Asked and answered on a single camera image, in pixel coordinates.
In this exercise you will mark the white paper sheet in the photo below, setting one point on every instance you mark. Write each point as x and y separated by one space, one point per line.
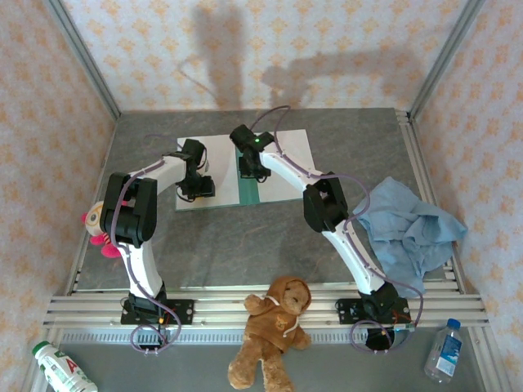
224 175
292 147

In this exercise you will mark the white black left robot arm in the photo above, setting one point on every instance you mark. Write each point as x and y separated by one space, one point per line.
141 269

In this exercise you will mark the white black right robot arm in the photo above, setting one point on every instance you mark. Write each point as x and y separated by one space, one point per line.
286 167

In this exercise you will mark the pink white plush doll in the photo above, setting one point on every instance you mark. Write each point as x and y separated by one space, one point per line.
92 218

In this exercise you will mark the brown hooded teddy bear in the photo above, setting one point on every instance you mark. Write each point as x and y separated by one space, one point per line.
278 326

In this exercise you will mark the light blue cloth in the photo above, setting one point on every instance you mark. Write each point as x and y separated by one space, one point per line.
408 228

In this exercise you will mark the green circuit board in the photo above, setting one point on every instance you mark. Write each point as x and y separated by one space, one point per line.
404 331

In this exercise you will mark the white green drink bottle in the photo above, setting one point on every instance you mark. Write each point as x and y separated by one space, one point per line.
61 367

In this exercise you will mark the clear plastic water bottle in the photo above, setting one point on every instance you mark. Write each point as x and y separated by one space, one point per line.
445 355

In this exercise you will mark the aluminium side rail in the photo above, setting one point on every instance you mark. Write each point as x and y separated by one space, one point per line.
413 143
104 155

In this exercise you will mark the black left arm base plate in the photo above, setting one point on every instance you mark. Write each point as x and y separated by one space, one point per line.
184 312

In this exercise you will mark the aluminium rail beams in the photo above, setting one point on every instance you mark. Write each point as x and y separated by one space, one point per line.
220 312

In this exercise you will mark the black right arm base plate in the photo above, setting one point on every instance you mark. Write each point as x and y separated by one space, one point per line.
347 312

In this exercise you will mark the aluminium frame post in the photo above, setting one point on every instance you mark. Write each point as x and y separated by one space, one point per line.
444 57
83 57

